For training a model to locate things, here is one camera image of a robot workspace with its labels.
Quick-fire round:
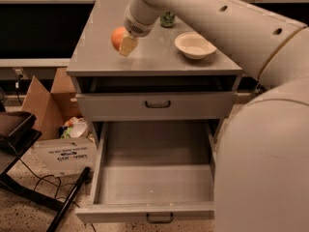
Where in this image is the grey metal cabinet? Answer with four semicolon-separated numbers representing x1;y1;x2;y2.
68;0;242;136

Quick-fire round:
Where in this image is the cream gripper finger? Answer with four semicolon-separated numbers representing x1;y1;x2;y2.
119;34;138;57

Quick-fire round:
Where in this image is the white cup in box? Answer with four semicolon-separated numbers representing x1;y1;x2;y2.
70;123;88;138

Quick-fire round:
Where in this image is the black stand left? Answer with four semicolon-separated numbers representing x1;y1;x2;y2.
0;111;93;232

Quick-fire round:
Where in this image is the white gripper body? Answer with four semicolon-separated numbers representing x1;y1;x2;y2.
124;5;156;38

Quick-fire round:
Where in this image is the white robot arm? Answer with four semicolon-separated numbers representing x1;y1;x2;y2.
122;0;309;232

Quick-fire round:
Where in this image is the brown cardboard box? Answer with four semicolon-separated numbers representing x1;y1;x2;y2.
21;68;82;140

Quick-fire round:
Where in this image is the white paper bowl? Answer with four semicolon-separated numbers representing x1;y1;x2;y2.
175;32;216;60

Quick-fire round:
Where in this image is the closed grey upper drawer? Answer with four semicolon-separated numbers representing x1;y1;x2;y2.
76;92;236;122

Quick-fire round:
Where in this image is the white printed cardboard flap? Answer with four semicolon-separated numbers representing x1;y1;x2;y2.
34;138;98;177

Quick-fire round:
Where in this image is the orange fruit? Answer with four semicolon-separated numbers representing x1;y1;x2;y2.
111;27;126;51

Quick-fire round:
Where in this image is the green soda can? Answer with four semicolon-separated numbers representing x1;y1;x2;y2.
160;12;176;28

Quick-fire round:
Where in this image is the open grey middle drawer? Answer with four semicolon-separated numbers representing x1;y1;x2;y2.
76;121;214;223

